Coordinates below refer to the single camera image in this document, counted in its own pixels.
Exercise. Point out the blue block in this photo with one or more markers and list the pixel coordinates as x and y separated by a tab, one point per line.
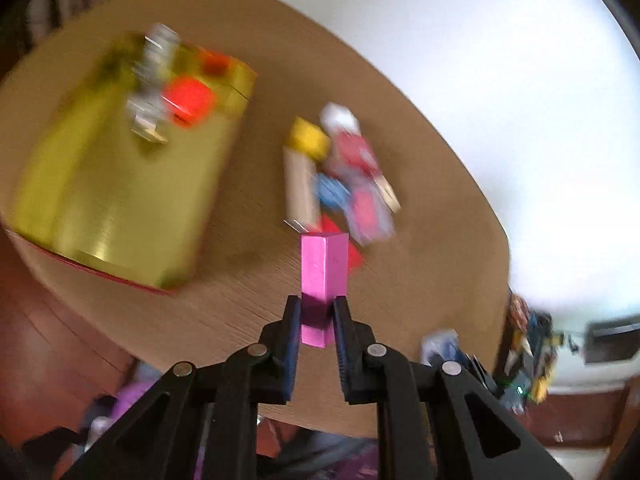
330	192

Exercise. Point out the pink and grey packet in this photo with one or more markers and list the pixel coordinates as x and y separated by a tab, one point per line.
367	215

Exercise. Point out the silver metal clip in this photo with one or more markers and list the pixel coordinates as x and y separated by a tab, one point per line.
150	85

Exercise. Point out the orange block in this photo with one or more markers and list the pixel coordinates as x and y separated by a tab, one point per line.
215	62

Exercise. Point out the red and gold tin box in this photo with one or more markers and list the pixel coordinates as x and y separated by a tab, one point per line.
125	200

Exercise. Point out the flat red block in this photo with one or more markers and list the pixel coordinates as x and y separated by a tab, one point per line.
354	257

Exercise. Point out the pink rectangular block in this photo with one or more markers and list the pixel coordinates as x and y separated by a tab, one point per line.
322	270

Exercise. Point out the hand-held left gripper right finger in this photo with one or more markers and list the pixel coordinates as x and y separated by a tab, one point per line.
342	360

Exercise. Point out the yellow block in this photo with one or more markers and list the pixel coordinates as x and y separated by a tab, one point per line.
307	137

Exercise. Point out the white and blue object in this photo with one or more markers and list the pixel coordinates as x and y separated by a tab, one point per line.
440	345

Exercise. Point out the plain wooden block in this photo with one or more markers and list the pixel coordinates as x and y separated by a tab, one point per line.
300	185

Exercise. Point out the dark box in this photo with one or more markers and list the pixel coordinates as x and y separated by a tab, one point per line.
612	340

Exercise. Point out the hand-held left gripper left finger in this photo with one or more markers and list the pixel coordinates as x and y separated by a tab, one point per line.
294	350

